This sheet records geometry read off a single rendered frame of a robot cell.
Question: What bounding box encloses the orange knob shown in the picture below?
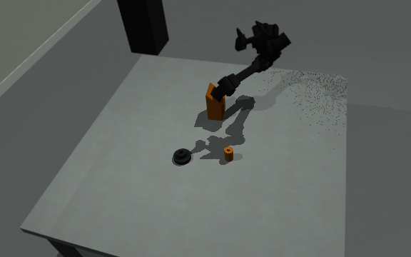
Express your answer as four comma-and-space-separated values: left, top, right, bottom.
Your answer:
224, 147, 233, 162

